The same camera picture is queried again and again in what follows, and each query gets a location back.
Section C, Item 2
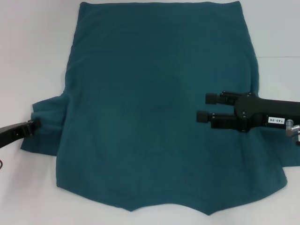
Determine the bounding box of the silver right cable plug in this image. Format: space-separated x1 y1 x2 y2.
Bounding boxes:
286 125 300 137

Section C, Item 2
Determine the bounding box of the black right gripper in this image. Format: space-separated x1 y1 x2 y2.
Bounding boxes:
196 90 300 133

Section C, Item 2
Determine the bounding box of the blue shirt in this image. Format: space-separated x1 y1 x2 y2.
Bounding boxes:
20 1 300 209

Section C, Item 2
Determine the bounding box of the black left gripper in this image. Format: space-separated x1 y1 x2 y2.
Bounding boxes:
0 118 42 150

